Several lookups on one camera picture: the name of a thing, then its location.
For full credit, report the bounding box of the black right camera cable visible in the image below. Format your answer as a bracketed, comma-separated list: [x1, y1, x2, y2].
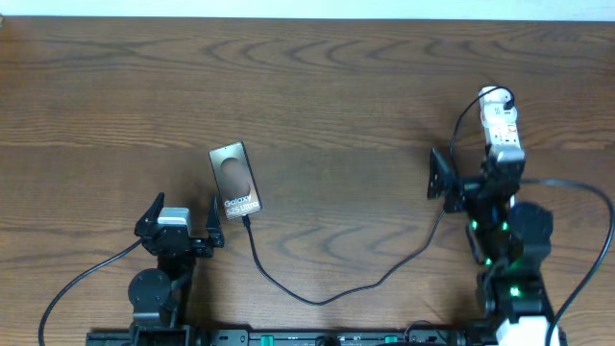
[518, 177, 615, 346]

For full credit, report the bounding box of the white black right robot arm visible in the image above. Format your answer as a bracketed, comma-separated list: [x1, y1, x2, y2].
[427, 149, 558, 345]

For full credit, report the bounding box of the black camera cable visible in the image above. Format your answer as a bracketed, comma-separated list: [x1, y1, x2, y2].
[518, 177, 615, 346]
[37, 237, 145, 346]

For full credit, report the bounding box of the black charger cable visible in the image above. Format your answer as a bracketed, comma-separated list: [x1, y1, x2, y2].
[241, 85, 516, 307]

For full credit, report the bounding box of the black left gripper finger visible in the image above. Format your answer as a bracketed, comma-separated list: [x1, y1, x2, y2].
[206, 195, 225, 248]
[135, 192, 164, 236]

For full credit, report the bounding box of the black left camera cable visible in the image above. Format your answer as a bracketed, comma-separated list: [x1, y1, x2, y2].
[37, 237, 145, 346]

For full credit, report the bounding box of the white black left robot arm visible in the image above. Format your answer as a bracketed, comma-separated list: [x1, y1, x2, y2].
[128, 192, 225, 346]

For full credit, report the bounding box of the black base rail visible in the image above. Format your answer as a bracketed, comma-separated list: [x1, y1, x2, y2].
[85, 327, 473, 346]

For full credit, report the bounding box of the white power strip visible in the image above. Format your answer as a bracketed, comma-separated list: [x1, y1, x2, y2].
[479, 86, 520, 148]

